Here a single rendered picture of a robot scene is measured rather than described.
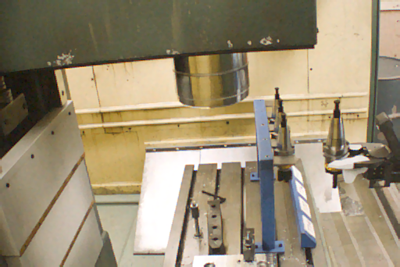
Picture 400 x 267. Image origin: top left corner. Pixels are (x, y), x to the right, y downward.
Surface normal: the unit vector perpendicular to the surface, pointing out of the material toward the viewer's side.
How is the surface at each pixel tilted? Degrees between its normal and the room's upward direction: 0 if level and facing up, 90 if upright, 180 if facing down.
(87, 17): 90
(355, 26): 90
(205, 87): 90
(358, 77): 90
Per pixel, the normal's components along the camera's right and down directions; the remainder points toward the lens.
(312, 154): -0.12, -0.65
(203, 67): -0.15, 0.43
